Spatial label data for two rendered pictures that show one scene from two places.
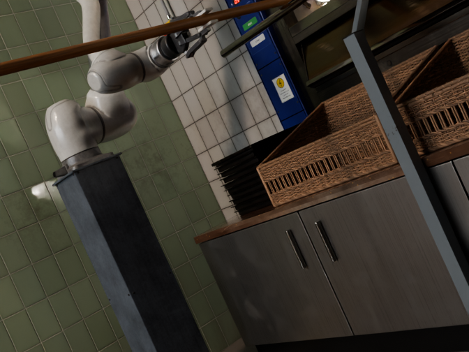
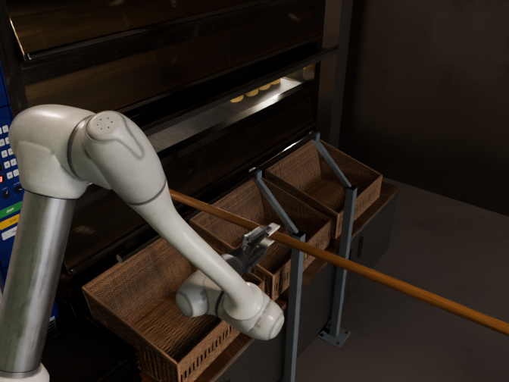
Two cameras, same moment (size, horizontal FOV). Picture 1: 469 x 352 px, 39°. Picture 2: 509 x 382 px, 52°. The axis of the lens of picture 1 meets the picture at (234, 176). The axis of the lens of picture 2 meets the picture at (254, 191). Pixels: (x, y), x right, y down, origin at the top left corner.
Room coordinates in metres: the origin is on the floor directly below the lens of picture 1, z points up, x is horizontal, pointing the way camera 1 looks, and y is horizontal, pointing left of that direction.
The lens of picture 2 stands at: (2.37, 1.19, 2.13)
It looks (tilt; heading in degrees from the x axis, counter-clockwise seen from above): 30 degrees down; 255
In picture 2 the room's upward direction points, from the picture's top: 1 degrees clockwise
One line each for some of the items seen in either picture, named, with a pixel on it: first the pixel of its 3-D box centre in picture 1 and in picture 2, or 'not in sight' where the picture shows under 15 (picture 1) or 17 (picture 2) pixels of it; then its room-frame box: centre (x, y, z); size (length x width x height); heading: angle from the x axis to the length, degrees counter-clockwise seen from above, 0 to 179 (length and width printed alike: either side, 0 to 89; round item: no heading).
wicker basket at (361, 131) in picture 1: (354, 127); (179, 298); (2.23, -0.44, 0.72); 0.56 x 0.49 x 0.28; 41
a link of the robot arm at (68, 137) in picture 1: (70, 128); not in sight; (2.56, 0.50, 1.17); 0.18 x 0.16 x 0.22; 136
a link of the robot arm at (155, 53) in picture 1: (165, 51); (226, 270); (2.13, 0.03, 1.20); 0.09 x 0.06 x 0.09; 130
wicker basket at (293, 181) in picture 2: not in sight; (323, 183); (1.30, -1.20, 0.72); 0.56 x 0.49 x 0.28; 39
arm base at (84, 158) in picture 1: (79, 163); not in sight; (2.54, 0.52, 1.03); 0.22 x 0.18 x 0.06; 128
